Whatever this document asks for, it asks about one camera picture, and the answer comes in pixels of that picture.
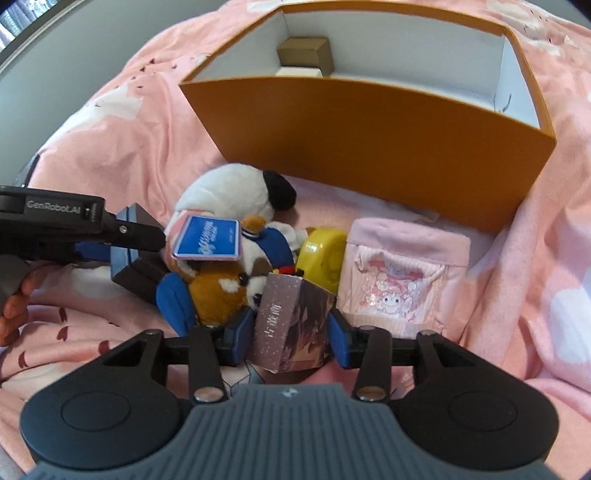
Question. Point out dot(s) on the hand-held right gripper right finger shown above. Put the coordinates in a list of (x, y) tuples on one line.
[(339, 339)]

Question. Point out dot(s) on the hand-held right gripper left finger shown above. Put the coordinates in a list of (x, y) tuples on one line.
[(240, 341)]

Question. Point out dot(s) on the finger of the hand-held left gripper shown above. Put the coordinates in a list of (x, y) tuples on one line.
[(138, 236)]

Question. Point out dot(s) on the dark grey small box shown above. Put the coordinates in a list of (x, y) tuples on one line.
[(138, 281)]

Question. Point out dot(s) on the brown patterned small box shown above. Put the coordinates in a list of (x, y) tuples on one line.
[(286, 323)]

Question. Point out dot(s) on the brown plush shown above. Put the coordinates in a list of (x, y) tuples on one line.
[(217, 290)]

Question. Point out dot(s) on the pink cartoon print pouch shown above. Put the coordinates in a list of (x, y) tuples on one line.
[(406, 277)]

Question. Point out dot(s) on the white plush with striped pants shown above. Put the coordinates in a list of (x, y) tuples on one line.
[(221, 184)]

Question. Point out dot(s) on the orange cardboard box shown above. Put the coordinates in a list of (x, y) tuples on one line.
[(369, 138)]

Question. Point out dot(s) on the person's left hand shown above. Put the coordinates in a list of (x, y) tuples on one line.
[(11, 318)]

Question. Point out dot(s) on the blue card tag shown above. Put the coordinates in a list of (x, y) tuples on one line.
[(207, 237)]

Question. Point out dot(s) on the yellow round case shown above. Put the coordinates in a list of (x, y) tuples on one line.
[(318, 251)]

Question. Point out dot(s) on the pink printed blanket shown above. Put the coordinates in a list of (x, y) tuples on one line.
[(138, 138)]

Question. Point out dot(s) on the small cream box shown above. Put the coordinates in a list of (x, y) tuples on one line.
[(298, 72)]

